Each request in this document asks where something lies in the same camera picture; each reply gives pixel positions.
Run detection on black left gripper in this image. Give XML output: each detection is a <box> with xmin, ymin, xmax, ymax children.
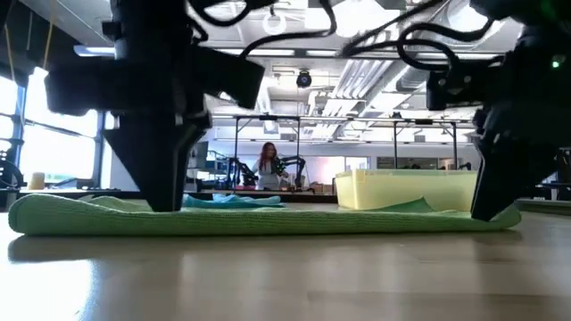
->
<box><xmin>44</xmin><ymin>42</ymin><xmax>268</xmax><ymax>211</ymax></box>

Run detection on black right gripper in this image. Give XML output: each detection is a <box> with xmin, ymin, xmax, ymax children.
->
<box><xmin>426</xmin><ymin>24</ymin><xmax>571</xmax><ymax>222</ymax></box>

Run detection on teal microfiber towel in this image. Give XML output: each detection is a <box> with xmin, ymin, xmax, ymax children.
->
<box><xmin>181</xmin><ymin>193</ymin><xmax>286</xmax><ymax>210</ymax></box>

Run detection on lime green microfiber towel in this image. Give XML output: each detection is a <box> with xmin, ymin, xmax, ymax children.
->
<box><xmin>7</xmin><ymin>192</ymin><xmax>522</xmax><ymax>237</ymax></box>

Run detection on yellow plastic basket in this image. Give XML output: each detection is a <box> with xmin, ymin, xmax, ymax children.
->
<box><xmin>334</xmin><ymin>168</ymin><xmax>479</xmax><ymax>212</ymax></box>

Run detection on black computer monitor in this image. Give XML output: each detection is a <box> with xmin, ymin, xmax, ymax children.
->
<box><xmin>555</xmin><ymin>149</ymin><xmax>571</xmax><ymax>185</ymax></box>

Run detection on dark window pillar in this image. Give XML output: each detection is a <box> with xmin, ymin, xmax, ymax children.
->
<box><xmin>91</xmin><ymin>110</ymin><xmax>108</xmax><ymax>191</ymax></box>

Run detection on person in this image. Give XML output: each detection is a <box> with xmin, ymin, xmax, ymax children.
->
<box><xmin>252</xmin><ymin>141</ymin><xmax>290</xmax><ymax>192</ymax></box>

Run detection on ceiling light strip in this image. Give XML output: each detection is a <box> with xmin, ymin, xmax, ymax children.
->
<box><xmin>213</xmin><ymin>47</ymin><xmax>296</xmax><ymax>58</ymax></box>

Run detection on black aluminium table frame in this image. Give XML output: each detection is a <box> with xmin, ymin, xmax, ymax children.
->
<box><xmin>0</xmin><ymin>187</ymin><xmax>571</xmax><ymax>216</ymax></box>

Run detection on black metal rig frame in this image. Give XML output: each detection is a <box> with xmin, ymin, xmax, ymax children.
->
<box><xmin>392</xmin><ymin>118</ymin><xmax>459</xmax><ymax>170</ymax></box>
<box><xmin>232</xmin><ymin>114</ymin><xmax>302</xmax><ymax>191</ymax></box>

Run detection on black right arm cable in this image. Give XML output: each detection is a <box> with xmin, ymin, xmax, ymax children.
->
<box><xmin>343</xmin><ymin>0</ymin><xmax>496</xmax><ymax>75</ymax></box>

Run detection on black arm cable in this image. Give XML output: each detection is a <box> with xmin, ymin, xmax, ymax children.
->
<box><xmin>186</xmin><ymin>0</ymin><xmax>336</xmax><ymax>59</ymax></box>
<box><xmin>343</xmin><ymin>0</ymin><xmax>496</xmax><ymax>75</ymax></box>

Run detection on white ring lamp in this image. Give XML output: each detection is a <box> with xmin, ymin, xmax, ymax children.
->
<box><xmin>261</xmin><ymin>12</ymin><xmax>287</xmax><ymax>36</ymax></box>

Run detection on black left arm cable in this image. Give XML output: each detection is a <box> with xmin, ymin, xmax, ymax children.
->
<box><xmin>186</xmin><ymin>0</ymin><xmax>336</xmax><ymax>59</ymax></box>

